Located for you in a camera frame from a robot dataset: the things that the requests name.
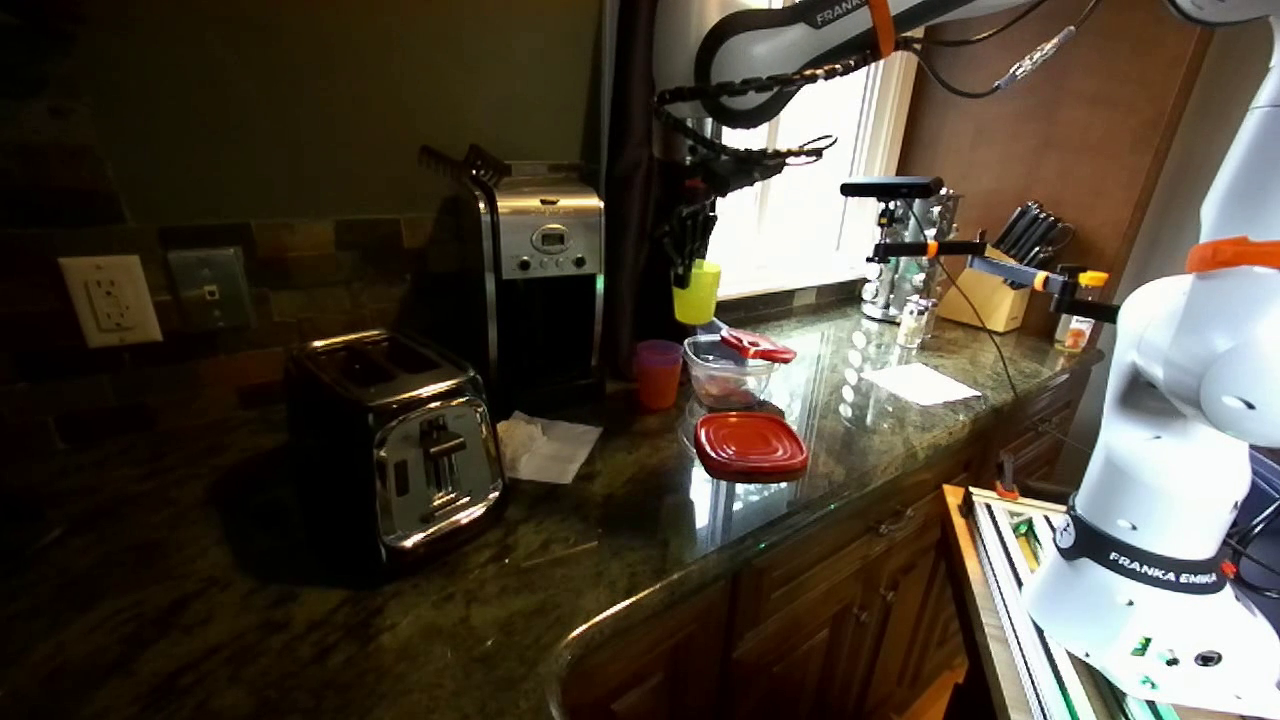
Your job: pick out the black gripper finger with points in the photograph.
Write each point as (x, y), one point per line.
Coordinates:
(710, 239)
(682, 246)

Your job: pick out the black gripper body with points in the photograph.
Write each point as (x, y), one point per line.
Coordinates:
(742, 164)

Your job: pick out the yellow plastic cup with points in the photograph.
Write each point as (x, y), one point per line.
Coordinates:
(699, 297)

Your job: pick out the white robot base platform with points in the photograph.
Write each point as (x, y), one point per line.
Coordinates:
(1025, 601)

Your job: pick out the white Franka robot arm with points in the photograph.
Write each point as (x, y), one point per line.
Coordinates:
(1174, 400)

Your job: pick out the orange cup with purple rim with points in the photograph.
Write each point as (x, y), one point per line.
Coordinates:
(659, 376)

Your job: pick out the dark window curtain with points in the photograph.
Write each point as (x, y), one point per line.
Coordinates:
(624, 202)

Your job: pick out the red lid with tab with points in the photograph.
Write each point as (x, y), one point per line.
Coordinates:
(761, 348)

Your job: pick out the clear plastic bowl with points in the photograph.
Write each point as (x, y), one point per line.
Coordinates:
(722, 380)

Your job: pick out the steel black coffee maker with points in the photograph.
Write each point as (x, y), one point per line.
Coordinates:
(533, 282)

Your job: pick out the glass blender jar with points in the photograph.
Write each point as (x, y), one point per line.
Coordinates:
(904, 264)

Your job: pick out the flat red plastic lid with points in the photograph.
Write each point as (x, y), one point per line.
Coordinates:
(748, 446)

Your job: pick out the flat white paper napkin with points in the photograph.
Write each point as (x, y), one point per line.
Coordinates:
(551, 446)

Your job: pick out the white paper sheet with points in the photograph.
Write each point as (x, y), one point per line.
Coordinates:
(923, 385)

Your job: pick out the wooden knife block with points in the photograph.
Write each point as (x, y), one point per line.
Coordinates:
(982, 297)

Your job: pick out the brown upper cabinet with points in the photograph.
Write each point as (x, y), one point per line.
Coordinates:
(1055, 132)

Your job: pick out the black chrome toaster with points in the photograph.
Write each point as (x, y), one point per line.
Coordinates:
(400, 454)

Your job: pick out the wood lower cabinet doors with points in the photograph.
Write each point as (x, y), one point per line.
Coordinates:
(825, 624)

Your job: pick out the black stereo camera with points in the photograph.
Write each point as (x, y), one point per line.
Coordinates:
(888, 187)

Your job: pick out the grey wall switch plate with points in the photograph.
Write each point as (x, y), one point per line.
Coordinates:
(208, 290)

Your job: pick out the white wall outlet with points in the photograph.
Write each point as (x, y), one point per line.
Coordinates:
(111, 303)

